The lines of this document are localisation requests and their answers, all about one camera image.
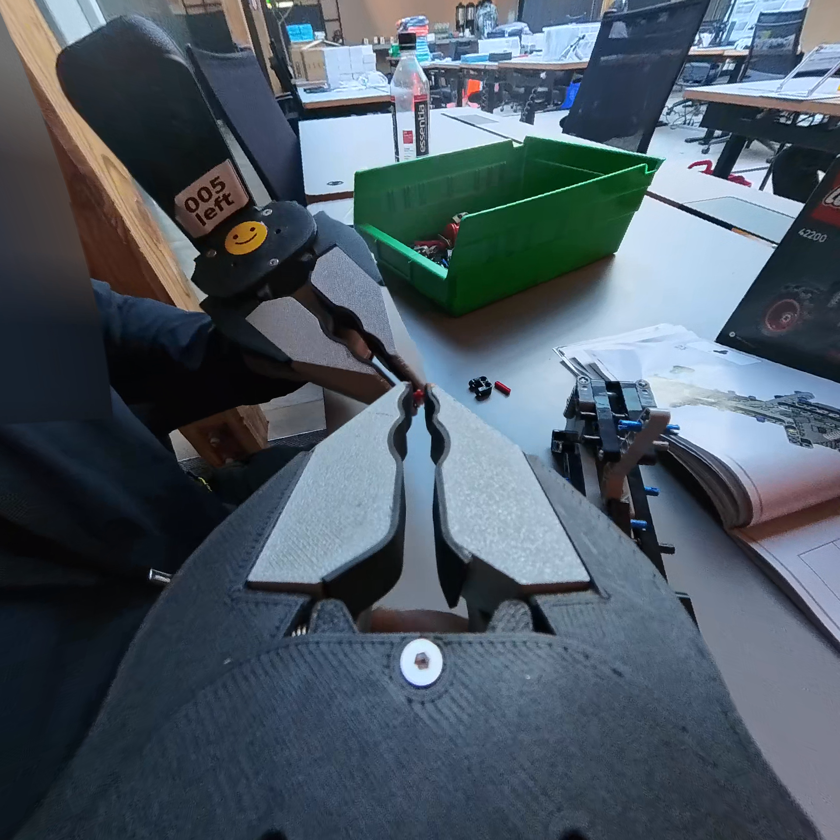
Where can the clear acrylic sign stand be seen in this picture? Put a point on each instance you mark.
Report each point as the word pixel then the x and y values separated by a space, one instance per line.
pixel 810 69

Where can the wooden top office desk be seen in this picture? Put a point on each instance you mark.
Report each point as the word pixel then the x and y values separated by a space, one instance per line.
pixel 754 95

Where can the black lego set box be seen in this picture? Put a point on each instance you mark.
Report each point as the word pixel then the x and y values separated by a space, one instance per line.
pixel 800 289

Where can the pile of loose lego pieces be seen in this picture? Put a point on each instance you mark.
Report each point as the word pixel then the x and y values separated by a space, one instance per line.
pixel 438 243

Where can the person's dark jacket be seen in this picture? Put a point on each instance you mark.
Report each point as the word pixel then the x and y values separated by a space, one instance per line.
pixel 79 590

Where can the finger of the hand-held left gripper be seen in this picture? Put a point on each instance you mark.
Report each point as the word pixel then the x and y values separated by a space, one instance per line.
pixel 295 338
pixel 354 289

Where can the black grey lego assembly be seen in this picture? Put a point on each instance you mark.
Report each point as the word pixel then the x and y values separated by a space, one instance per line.
pixel 613 426

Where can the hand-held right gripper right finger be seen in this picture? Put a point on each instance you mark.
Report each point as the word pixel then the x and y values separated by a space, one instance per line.
pixel 512 518

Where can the dark fabric office chair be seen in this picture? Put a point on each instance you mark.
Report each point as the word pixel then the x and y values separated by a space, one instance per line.
pixel 249 124

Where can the green plastic bin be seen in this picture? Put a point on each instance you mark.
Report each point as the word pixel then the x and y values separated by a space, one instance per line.
pixel 525 262

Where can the open instruction booklet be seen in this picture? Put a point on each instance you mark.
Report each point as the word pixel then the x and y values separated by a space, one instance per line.
pixel 754 446

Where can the person's left forearm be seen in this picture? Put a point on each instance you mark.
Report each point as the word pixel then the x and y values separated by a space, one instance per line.
pixel 157 341

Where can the black mesh office chair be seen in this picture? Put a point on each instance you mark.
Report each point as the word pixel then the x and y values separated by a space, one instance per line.
pixel 630 72

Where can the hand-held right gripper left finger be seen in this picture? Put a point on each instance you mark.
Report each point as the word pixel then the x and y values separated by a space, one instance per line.
pixel 328 518

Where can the clear water bottle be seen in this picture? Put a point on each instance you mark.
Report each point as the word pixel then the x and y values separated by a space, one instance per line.
pixel 409 98

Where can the small black lego connector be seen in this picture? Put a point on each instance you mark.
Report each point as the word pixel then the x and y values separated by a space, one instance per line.
pixel 481 387

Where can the wooden post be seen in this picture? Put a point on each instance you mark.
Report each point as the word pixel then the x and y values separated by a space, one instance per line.
pixel 118 216

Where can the stack of white boxes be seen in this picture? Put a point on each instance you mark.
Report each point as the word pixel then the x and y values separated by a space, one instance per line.
pixel 334 62

